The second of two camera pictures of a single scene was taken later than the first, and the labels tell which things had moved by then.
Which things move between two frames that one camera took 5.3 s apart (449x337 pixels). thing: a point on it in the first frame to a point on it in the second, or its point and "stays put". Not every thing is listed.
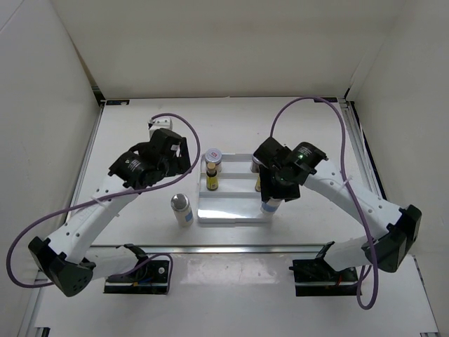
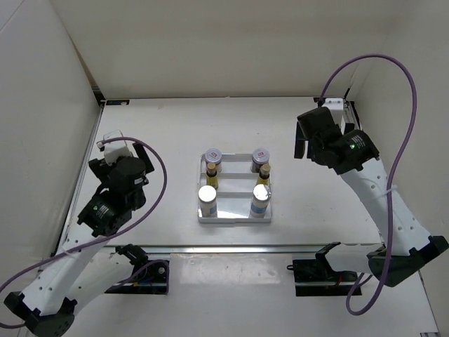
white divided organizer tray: x=236 y=200 stays put
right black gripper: x=266 y=187 to x=299 y=143
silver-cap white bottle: x=180 y=203 to x=207 y=196
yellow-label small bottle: x=212 y=179 stays put
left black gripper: x=183 y=166 to x=102 y=170
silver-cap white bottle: x=271 y=206 to x=262 y=194
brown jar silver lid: x=255 y=165 stays put
